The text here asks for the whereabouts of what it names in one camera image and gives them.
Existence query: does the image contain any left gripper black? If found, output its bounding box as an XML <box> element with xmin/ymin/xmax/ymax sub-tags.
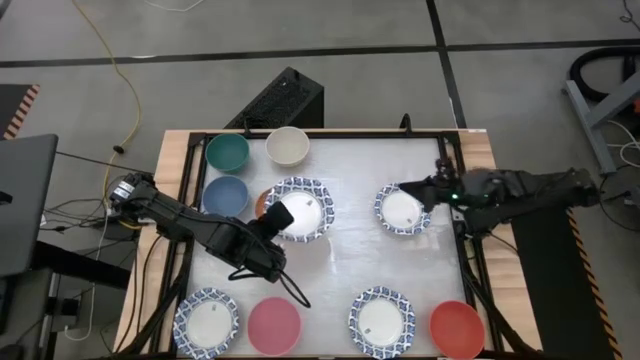
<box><xmin>239</xmin><ymin>202</ymin><xmax>295</xmax><ymax>284</ymax></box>

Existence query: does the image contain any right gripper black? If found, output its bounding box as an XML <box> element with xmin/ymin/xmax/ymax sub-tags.
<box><xmin>398</xmin><ymin>172</ymin><xmax>470</xmax><ymax>214</ymax></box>

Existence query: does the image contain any orange bowl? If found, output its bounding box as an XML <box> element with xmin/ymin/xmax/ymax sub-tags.
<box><xmin>254</xmin><ymin>187</ymin><xmax>274</xmax><ymax>220</ymax></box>

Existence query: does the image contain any small blue patterned white plate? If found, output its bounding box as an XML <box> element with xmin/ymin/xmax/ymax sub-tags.
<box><xmin>374</xmin><ymin>182</ymin><xmax>433</xmax><ymax>236</ymax></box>

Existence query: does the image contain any blue bowl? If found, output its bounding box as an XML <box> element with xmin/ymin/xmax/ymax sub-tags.
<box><xmin>201</xmin><ymin>175</ymin><xmax>250</xmax><ymax>217</ymax></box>

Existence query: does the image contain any cream white bowl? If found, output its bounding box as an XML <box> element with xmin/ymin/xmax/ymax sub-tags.
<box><xmin>264</xmin><ymin>125</ymin><xmax>311</xmax><ymax>168</ymax></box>

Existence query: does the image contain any teal bowl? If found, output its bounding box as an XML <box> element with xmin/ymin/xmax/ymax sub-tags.
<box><xmin>205</xmin><ymin>132</ymin><xmax>251</xmax><ymax>175</ymax></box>

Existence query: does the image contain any pink bowl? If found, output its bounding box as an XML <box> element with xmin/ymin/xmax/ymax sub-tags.
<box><xmin>247</xmin><ymin>296</ymin><xmax>303</xmax><ymax>357</ymax></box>

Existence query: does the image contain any red plate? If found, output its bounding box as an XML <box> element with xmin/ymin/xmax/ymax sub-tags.
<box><xmin>429</xmin><ymin>299</ymin><xmax>486</xmax><ymax>360</ymax></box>

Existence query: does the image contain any black perforated computer tower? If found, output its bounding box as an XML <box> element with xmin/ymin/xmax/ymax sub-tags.
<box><xmin>223</xmin><ymin>66</ymin><xmax>325</xmax><ymax>130</ymax></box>

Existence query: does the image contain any black mat with hazard stripes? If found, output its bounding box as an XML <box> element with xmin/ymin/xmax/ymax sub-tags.
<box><xmin>0</xmin><ymin>83</ymin><xmax>41</xmax><ymax>141</ymax></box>
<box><xmin>509</xmin><ymin>207</ymin><xmax>624</xmax><ymax>360</ymax></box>

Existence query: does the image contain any grey metal stand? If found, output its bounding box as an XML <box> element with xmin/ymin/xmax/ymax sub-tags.
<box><xmin>562</xmin><ymin>69</ymin><xmax>640</xmax><ymax>176</ymax></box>

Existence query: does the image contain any black equipment stand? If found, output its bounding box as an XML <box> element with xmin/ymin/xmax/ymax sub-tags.
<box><xmin>0</xmin><ymin>239</ymin><xmax>132</xmax><ymax>360</ymax></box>

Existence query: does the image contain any grey flat panel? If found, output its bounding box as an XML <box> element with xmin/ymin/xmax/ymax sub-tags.
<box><xmin>0</xmin><ymin>133</ymin><xmax>59</xmax><ymax>279</ymax></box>

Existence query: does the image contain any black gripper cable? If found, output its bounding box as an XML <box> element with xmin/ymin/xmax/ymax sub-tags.
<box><xmin>227</xmin><ymin>264</ymin><xmax>312</xmax><ymax>309</ymax></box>

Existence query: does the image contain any black metal table frame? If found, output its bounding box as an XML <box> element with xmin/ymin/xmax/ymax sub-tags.
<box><xmin>119</xmin><ymin>128</ymin><xmax>546</xmax><ymax>360</ymax></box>

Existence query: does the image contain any black hose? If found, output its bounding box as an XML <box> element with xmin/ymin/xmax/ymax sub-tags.
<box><xmin>568</xmin><ymin>46</ymin><xmax>640</xmax><ymax>104</ymax></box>

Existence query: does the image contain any white cable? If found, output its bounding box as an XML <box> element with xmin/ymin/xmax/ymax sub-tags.
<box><xmin>605</xmin><ymin>119</ymin><xmax>640</xmax><ymax>169</ymax></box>

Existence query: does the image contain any yellow cable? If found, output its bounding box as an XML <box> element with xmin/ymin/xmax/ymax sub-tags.
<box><xmin>69</xmin><ymin>0</ymin><xmax>143</xmax><ymax>231</ymax></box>

